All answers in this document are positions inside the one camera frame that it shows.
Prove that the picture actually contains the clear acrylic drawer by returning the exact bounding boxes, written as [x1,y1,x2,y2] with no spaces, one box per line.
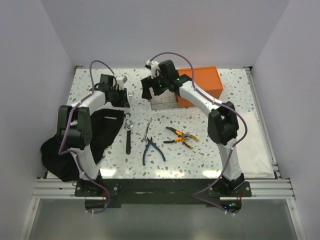
[150,91,178,111]

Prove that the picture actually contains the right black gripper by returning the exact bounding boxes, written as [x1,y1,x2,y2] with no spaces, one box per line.
[141,71,169,100]

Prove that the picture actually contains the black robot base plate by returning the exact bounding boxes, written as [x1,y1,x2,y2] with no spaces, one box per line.
[74,178,252,212]

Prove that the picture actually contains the orange storage box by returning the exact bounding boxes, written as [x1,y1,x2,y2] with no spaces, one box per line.
[175,66,224,108]

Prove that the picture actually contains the orange-black long-nose pliers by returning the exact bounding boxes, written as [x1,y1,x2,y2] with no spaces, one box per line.
[165,126,198,141]

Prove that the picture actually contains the small silver open-end wrench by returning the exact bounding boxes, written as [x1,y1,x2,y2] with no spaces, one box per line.
[141,118,152,143]

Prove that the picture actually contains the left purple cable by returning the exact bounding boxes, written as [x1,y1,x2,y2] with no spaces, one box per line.
[58,59,118,214]

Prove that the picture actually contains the aluminium frame rail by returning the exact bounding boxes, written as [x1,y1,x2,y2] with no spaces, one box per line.
[32,179,76,200]

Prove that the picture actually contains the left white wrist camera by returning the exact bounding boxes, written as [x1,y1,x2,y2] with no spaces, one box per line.
[116,75,128,90]

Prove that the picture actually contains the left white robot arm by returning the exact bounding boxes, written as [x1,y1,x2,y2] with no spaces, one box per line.
[57,74,130,196]

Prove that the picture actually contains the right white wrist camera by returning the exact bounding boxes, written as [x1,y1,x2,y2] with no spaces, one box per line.
[144,60,161,79]

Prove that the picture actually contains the black drawstring fabric bag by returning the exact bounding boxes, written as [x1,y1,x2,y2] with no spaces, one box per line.
[40,109,124,182]

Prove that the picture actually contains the orange-black combination pliers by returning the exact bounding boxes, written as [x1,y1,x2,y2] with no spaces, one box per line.
[163,134,195,149]

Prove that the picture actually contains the white folded cloth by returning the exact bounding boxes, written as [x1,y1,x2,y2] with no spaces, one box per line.
[236,112,274,179]

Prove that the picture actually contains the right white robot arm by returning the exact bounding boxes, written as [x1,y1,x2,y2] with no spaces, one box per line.
[141,60,245,197]

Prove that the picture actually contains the large silver combination wrench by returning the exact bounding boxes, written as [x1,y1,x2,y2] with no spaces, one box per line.
[127,91,134,98]

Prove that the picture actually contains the blue-handled cutting pliers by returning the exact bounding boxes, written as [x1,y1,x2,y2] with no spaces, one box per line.
[142,137,166,166]

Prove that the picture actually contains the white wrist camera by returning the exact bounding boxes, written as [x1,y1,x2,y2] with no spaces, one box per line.
[116,75,128,90]
[144,60,161,79]

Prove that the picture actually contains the black-handled adjustable wrench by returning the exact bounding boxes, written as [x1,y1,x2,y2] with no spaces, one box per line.
[124,113,134,155]

